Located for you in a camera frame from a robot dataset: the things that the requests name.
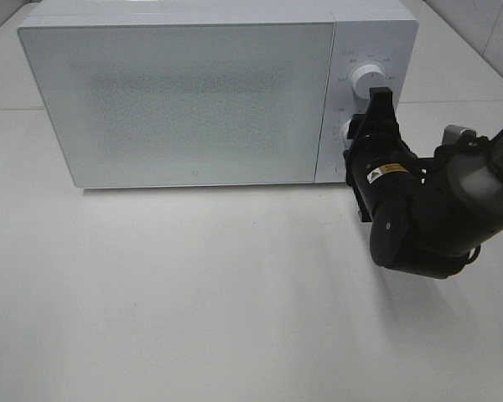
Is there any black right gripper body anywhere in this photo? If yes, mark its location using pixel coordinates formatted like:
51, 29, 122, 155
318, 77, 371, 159
344, 132, 418, 224

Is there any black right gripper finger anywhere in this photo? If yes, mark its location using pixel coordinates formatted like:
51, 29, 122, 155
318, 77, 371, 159
362, 87, 400, 134
345, 114, 366, 149

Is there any white timer knob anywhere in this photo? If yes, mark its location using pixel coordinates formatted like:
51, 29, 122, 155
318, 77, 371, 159
339, 119, 352, 149

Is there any white power knob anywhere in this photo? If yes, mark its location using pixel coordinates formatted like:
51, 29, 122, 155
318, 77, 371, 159
350, 61, 386, 100

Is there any white microwave door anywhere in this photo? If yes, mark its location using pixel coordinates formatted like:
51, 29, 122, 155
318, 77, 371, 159
18, 23, 334, 188

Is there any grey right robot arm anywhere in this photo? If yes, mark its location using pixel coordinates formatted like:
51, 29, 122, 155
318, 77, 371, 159
344, 87, 503, 279

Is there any white microwave oven body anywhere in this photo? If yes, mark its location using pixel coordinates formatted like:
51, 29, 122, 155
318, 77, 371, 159
18, 1, 418, 184

